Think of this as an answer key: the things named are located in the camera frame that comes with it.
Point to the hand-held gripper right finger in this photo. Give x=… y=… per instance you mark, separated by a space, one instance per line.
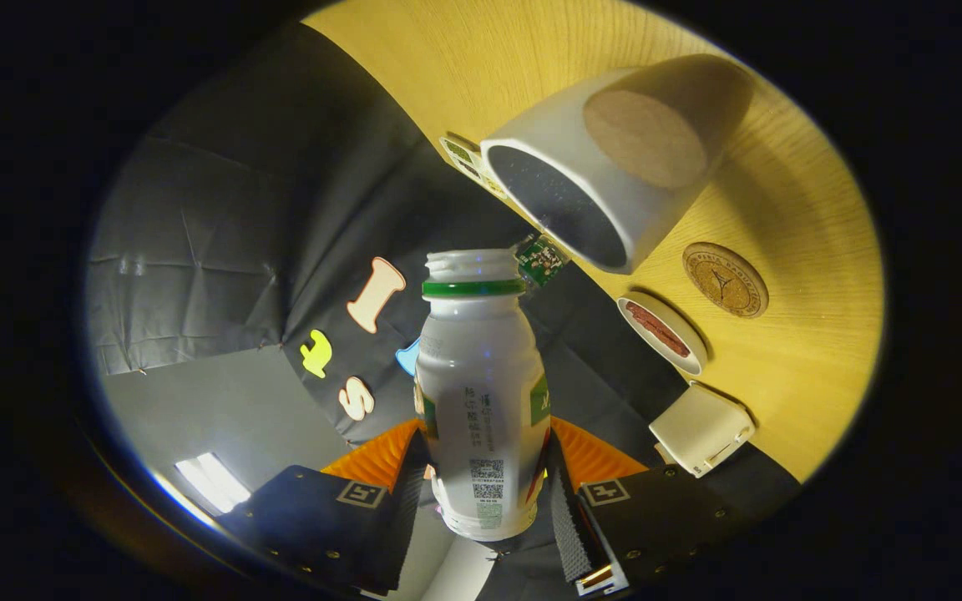
x=566 y=526

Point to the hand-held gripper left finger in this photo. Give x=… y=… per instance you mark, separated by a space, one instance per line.
x=402 y=522

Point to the white juice bottle green collar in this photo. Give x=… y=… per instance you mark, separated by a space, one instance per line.
x=481 y=376

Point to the round cork coaster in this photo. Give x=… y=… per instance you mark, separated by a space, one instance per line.
x=727 y=280

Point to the white cup with cork disc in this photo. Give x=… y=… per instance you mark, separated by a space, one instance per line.
x=556 y=129

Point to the clear plastic water bottle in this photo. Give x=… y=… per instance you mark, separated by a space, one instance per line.
x=541 y=260

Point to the white toaster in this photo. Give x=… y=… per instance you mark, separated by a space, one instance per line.
x=698 y=426

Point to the ceiling light panel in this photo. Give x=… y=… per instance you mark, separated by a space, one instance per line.
x=212 y=482

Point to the white round plate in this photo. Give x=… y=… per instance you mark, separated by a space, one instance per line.
x=644 y=330

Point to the red sausages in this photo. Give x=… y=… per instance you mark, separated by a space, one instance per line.
x=656 y=328

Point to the black backdrop cloth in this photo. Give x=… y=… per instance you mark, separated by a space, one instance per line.
x=239 y=209

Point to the white divided dish of beans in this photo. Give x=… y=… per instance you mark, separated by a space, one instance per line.
x=458 y=153

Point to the wooden table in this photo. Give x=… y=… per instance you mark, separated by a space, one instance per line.
x=798 y=209

